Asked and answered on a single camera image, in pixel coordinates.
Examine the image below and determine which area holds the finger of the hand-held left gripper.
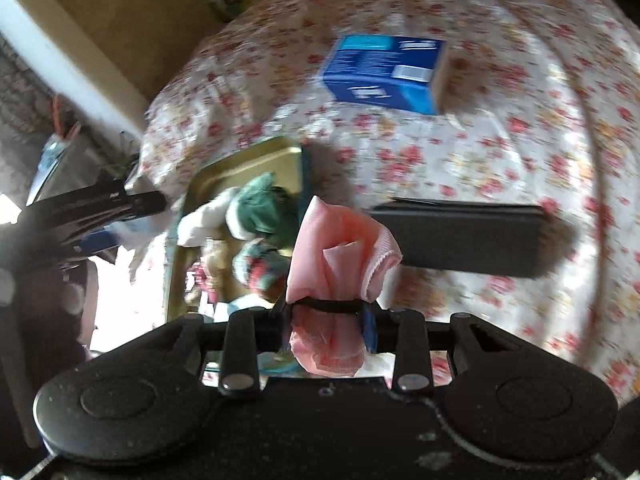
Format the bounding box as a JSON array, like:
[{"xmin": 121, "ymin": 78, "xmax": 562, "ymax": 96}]
[{"xmin": 24, "ymin": 184, "xmax": 170, "ymax": 241}]

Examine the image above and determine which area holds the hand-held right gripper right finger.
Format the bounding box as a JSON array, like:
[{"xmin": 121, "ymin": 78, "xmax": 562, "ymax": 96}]
[{"xmin": 361, "ymin": 306, "xmax": 513, "ymax": 393}]

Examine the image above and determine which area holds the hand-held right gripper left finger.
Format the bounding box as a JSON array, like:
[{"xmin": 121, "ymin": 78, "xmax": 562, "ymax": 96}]
[{"xmin": 150, "ymin": 304, "xmax": 292, "ymax": 397}]

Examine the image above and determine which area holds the striped knitted pouch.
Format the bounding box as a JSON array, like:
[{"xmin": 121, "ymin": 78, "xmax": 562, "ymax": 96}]
[{"xmin": 231, "ymin": 239, "xmax": 292, "ymax": 303}]

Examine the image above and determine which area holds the pink cloth bundle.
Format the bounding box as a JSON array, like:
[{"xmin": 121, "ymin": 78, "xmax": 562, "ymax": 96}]
[{"xmin": 284, "ymin": 195, "xmax": 403, "ymax": 378}]

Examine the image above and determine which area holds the clear packet of hair accessories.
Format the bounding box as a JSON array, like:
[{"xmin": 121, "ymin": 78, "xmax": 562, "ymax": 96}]
[{"xmin": 187, "ymin": 242, "xmax": 235, "ymax": 313}]

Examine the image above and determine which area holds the teal tin box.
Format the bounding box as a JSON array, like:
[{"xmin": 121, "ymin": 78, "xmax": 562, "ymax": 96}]
[{"xmin": 164, "ymin": 135, "xmax": 312, "ymax": 323}]

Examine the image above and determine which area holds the white soft cloth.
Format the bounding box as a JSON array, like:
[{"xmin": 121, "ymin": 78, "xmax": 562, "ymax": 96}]
[{"xmin": 176, "ymin": 187, "xmax": 242, "ymax": 248}]

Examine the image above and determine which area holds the plastic bag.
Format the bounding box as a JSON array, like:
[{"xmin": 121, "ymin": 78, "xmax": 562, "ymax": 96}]
[{"xmin": 27, "ymin": 95, "xmax": 88, "ymax": 203}]

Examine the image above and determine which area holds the green plush toy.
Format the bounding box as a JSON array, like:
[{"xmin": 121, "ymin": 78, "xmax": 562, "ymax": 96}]
[{"xmin": 227, "ymin": 172, "xmax": 301, "ymax": 243}]

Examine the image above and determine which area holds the black wallet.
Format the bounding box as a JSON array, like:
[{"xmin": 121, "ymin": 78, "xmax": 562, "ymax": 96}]
[{"xmin": 369, "ymin": 198, "xmax": 550, "ymax": 279}]

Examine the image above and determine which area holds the floral bedspread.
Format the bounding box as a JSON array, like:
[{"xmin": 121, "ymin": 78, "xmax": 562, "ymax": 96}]
[{"xmin": 135, "ymin": 0, "xmax": 640, "ymax": 406}]

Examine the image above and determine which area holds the blue tissue pack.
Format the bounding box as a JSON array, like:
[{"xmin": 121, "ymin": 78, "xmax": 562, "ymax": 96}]
[{"xmin": 321, "ymin": 35, "xmax": 448, "ymax": 116}]

